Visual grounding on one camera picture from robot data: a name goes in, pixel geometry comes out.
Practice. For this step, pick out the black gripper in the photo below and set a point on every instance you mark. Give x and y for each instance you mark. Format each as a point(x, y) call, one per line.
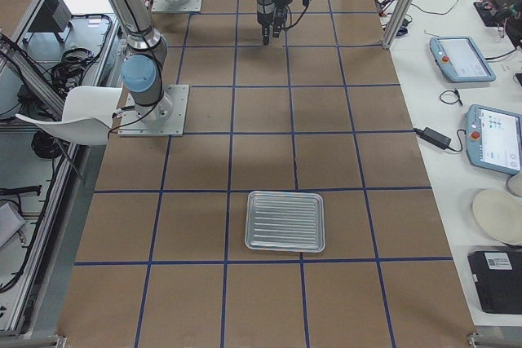
point(264, 9)

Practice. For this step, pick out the ribbed metal tray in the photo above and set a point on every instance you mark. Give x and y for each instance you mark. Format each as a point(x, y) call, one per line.
point(285, 221)

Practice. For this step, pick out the upper blue teach pendant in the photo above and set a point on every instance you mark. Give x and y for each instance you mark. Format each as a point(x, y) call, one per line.
point(460, 59)

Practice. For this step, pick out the blue teach pendant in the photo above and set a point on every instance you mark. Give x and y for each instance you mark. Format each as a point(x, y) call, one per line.
point(493, 139)
point(460, 59)

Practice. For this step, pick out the black power adapter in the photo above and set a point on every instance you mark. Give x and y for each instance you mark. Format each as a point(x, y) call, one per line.
point(433, 137)

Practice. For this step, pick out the white plastic chair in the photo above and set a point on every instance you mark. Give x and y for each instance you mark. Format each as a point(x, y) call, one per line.
point(86, 118)

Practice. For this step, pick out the lower blue teach pendant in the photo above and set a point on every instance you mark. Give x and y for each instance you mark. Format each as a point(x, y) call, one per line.
point(493, 139)

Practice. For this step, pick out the white plate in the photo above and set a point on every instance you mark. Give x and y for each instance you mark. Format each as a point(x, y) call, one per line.
point(499, 215)

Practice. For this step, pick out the black laptop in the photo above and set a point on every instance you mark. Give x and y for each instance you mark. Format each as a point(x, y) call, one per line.
point(497, 278)

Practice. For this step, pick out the aluminium frame post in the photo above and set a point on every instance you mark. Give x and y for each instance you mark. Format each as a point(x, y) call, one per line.
point(401, 1)

